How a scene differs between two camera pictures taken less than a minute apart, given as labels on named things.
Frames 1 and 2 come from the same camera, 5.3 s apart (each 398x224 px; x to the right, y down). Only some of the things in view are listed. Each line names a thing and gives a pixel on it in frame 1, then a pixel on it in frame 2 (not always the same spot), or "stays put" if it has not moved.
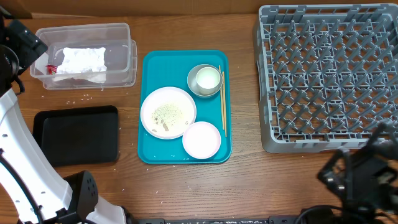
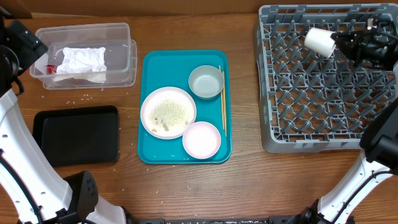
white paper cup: [208, 79] to [319, 41]
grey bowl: [199, 90] stays put
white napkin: [87, 63] stays put
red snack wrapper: [51, 69] stays put
